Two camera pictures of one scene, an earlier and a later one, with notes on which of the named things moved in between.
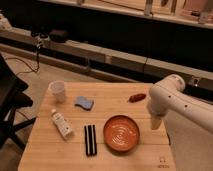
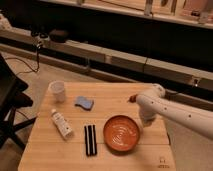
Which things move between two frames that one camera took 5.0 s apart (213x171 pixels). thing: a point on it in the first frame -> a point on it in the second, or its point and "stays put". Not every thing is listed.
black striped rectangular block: x=90 y=140 stays put
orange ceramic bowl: x=121 y=133 stays put
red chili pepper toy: x=136 y=97 stays put
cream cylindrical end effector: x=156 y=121 -> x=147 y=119
